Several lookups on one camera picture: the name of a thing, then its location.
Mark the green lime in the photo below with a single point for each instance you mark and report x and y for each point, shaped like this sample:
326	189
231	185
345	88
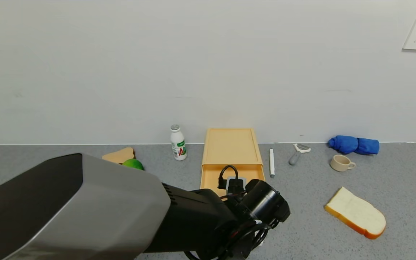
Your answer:
134	164

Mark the brown toast slice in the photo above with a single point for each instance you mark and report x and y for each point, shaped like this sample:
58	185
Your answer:
119	156

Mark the beige cup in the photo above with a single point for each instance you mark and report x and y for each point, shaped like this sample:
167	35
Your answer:
340	163

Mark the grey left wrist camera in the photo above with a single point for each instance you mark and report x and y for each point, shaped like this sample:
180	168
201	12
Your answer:
242	180

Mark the white milk bottle green label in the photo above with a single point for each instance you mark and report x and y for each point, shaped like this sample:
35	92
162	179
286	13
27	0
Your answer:
179	144

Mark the yellow drawer cabinet housing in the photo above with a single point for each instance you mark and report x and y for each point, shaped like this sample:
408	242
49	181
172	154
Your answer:
229	146

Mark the white bread slice orange crust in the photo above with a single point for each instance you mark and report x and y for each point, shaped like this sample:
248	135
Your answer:
356	213

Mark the blue rolled cloth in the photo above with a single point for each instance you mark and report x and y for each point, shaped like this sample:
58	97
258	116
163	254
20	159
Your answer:
353	145

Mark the grey and black left arm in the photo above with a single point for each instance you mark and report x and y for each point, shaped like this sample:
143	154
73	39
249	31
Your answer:
85	209

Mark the white marker pen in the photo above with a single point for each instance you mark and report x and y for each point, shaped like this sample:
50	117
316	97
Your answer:
272	162

